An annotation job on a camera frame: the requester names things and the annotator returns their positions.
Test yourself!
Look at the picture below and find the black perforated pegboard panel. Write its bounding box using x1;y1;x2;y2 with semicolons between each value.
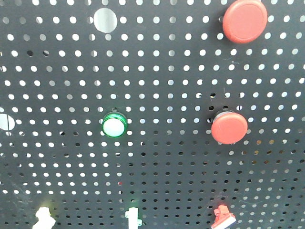
0;0;305;229

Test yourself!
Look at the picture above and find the green white toggle switch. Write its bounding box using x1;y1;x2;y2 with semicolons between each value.
125;207;142;229

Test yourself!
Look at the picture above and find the large red mushroom button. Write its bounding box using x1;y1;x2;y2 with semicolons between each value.
221;0;268;43

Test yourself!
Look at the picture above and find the green illuminated push button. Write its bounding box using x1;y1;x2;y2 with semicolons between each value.
102;111;128;138

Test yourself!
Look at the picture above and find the red toggle switch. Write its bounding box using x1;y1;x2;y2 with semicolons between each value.
211;204;236;229

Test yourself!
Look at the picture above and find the small red mushroom button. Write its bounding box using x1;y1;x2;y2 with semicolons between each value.
211;110;248;145

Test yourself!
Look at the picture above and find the yellow toggle switch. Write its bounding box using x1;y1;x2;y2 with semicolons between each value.
32;207;56;229

